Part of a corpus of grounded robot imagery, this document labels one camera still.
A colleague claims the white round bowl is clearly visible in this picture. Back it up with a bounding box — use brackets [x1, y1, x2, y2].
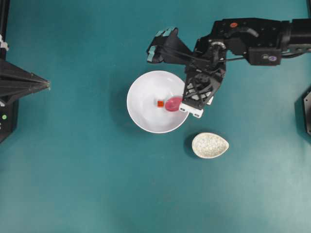
[126, 70, 189, 134]

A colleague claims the speckled egg-shaped dish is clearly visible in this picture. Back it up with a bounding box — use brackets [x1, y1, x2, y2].
[191, 133, 229, 159]

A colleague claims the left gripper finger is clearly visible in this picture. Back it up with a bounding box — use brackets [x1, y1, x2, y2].
[0, 86, 50, 103]
[0, 59, 51, 87]

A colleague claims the small red block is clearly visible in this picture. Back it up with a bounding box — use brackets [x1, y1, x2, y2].
[157, 100, 164, 108]

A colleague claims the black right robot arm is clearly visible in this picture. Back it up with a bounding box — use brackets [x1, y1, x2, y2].
[147, 18, 311, 110]

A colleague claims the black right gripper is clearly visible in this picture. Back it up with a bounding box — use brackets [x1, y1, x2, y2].
[147, 27, 227, 108]

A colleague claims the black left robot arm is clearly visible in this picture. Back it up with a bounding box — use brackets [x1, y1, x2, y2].
[0, 0, 184, 145]

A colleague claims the pink spoon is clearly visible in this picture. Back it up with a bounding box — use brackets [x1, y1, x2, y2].
[165, 96, 182, 112]

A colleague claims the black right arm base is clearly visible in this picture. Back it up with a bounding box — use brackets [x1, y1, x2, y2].
[294, 85, 311, 144]

